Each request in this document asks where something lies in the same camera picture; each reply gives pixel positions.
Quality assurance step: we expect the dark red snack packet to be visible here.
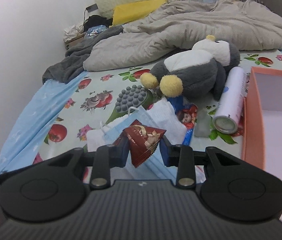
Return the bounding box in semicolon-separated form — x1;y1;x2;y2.
114;119;166;168

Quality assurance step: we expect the clear plastic piece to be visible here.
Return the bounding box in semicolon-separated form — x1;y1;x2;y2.
194;109;212;138

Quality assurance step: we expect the white towel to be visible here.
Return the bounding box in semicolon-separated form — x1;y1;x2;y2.
86;98;186;152

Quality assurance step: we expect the blue plastic snack bag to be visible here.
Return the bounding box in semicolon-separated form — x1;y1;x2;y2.
167;96;198;146

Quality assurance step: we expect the fruit print table cloth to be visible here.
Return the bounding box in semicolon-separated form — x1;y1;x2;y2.
34;50;282;179

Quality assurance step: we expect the green massage brush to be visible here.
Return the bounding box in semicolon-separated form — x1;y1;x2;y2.
106;85;153;124

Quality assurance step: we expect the white spray can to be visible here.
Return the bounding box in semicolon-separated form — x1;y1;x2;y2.
212;67;246;134

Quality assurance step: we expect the grey penguin plush toy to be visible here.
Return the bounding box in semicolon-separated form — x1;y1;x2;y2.
140;35;240;101

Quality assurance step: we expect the orange cardboard box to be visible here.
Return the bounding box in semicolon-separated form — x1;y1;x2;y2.
242;67;282;219

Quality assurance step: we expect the light blue bed sheet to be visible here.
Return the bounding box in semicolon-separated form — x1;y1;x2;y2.
0;71;88;174

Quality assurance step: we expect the dark grey blanket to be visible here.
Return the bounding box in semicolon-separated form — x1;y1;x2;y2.
42;25;123;85

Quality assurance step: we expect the beige quilt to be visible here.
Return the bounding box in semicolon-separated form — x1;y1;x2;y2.
83;0;282;72

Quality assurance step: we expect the bedside clutter pile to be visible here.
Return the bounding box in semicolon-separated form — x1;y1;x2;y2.
63;4;113;50

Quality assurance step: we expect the yellow pillow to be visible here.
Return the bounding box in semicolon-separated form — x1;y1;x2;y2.
112;0;167;27

